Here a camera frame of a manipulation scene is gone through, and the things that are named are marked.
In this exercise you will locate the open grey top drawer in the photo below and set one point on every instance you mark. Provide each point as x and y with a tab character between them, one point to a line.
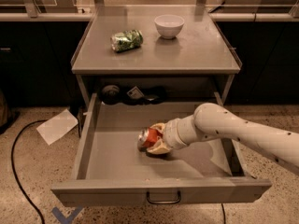
110	170

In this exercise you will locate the green soda can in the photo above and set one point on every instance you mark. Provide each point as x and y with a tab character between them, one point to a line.
126	40

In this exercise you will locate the blue tape floor marker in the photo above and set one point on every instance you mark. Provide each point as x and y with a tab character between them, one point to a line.
68	219

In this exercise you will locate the grey cabinet with top surface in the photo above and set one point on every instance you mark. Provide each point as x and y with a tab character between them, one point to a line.
198	49

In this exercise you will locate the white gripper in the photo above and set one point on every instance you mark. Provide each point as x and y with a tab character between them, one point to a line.
171	135

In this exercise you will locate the dark counter cabinets behind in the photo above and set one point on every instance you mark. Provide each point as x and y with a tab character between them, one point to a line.
35	58

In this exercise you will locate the white paper sheet on floor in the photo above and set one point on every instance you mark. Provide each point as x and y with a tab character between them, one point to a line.
55	128

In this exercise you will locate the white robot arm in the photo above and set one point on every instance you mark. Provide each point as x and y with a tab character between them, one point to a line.
210	121

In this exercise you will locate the white ceramic bowl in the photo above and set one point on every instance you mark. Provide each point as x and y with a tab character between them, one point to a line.
169	26

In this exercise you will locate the red coke can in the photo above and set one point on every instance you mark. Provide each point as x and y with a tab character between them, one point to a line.
148	138

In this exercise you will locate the metal drawer handle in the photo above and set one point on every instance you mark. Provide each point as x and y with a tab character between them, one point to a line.
161	198

